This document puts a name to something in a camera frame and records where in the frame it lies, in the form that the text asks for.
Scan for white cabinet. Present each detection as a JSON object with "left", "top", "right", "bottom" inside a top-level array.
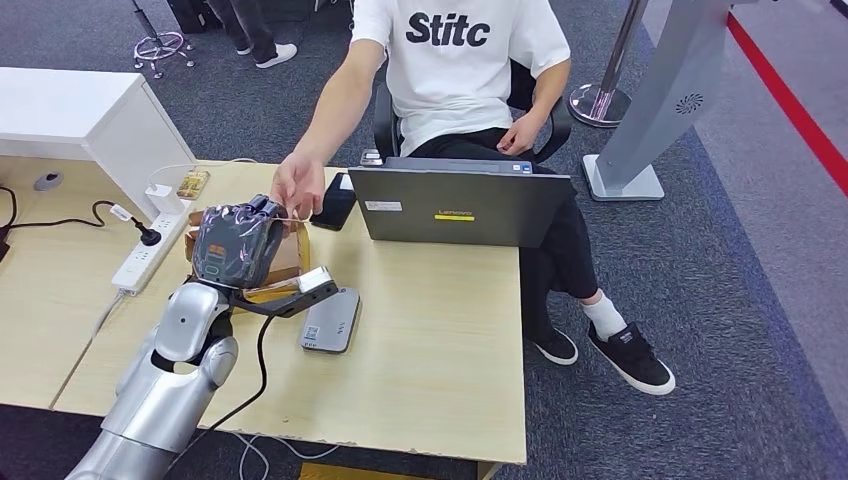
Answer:
[{"left": 0, "top": 66, "right": 197, "bottom": 221}]

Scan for person's right hand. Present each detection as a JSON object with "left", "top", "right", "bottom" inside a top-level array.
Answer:
[{"left": 269, "top": 152, "right": 327, "bottom": 221}]

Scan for grey Lenovo laptop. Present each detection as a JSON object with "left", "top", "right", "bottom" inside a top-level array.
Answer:
[{"left": 347, "top": 156, "right": 573, "bottom": 249}]

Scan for white cable under table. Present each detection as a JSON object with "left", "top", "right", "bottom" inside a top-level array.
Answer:
[{"left": 227, "top": 432, "right": 340, "bottom": 480}]

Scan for white power strip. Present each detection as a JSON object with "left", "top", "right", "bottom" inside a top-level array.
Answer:
[{"left": 110, "top": 209, "right": 191, "bottom": 297}]

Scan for white charger cable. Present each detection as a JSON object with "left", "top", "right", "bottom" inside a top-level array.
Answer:
[{"left": 146, "top": 157, "right": 260, "bottom": 195}]

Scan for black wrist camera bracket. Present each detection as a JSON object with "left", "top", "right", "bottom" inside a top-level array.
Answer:
[{"left": 227, "top": 280, "right": 340, "bottom": 320}]

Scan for black bag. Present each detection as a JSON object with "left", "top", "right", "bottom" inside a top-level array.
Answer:
[{"left": 165, "top": 0, "right": 224, "bottom": 35}]

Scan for yellow board under table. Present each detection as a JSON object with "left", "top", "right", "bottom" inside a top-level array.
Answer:
[{"left": 298, "top": 462, "right": 429, "bottom": 480}]

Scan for tan cardboard card holder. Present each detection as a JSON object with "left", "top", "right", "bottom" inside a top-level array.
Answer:
[{"left": 184, "top": 209, "right": 313, "bottom": 305}]

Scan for person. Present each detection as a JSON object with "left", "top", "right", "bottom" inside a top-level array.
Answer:
[{"left": 269, "top": 0, "right": 677, "bottom": 397}]

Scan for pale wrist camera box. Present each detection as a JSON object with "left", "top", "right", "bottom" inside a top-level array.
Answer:
[{"left": 295, "top": 266, "right": 340, "bottom": 295}]

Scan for grey kiosk stand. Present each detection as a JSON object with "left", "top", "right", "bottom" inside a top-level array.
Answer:
[{"left": 582, "top": 0, "right": 764, "bottom": 203}]

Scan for black power cable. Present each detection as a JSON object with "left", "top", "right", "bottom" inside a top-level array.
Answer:
[{"left": 0, "top": 186, "right": 144, "bottom": 232}]

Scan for chrome stool base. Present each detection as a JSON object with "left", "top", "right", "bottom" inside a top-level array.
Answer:
[{"left": 130, "top": 0, "right": 197, "bottom": 81}]

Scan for white power strip cord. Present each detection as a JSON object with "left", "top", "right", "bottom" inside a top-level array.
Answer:
[{"left": 91, "top": 290, "right": 127, "bottom": 340}]

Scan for black smartphone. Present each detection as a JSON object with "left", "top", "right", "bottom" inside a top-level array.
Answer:
[{"left": 309, "top": 172, "right": 360, "bottom": 232}]

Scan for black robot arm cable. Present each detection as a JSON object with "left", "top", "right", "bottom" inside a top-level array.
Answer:
[{"left": 165, "top": 313, "right": 277, "bottom": 460}]

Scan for white charger plug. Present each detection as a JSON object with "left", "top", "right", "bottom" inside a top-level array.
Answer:
[{"left": 144, "top": 184, "right": 187, "bottom": 215}]

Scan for yellow printed card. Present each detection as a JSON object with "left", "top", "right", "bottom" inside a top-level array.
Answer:
[{"left": 174, "top": 169, "right": 212, "bottom": 201}]

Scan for person's left hand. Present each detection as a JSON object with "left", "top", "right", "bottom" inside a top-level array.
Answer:
[{"left": 496, "top": 111, "right": 547, "bottom": 158}]

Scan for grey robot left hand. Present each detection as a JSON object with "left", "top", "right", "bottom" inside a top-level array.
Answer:
[{"left": 191, "top": 193, "right": 290, "bottom": 291}]

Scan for standing person's legs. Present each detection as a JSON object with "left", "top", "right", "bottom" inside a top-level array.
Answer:
[{"left": 203, "top": 0, "right": 299, "bottom": 70}]

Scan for chrome stanchion post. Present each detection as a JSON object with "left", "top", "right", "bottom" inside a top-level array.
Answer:
[{"left": 567, "top": 0, "right": 652, "bottom": 129}]

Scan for black office chair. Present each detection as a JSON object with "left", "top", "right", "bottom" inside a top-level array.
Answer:
[{"left": 372, "top": 58, "right": 575, "bottom": 165}]

